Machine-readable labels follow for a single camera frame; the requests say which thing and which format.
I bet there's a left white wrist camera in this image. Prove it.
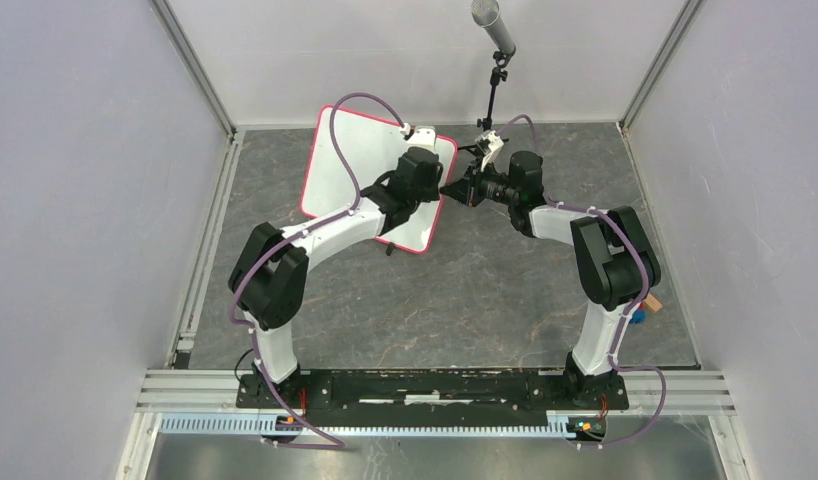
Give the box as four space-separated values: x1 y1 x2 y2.
399 123 437 152

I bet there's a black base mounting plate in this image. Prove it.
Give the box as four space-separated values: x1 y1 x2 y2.
236 368 630 429

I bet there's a black microphone tripod stand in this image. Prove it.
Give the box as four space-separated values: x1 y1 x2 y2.
476 50 512 132

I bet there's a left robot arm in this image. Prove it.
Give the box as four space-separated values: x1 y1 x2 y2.
228 147 444 408

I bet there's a wooden block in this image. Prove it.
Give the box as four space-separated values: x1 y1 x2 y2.
642 294 663 313

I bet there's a blue toy brick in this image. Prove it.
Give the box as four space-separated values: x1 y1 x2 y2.
630 310 647 324

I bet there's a grey microphone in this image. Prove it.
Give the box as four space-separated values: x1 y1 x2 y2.
471 0 517 56

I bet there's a pink framed whiteboard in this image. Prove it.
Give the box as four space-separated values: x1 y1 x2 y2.
286 105 442 265

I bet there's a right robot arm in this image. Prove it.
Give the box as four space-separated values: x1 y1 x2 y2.
440 151 661 408

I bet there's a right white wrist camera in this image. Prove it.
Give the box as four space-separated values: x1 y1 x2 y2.
475 130 505 171

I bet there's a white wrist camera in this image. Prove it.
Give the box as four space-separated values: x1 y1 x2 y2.
475 130 505 171
399 123 437 152

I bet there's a slotted cable duct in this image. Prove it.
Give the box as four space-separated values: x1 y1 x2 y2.
159 413 605 440

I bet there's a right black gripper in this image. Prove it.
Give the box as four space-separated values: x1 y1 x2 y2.
439 157 517 209

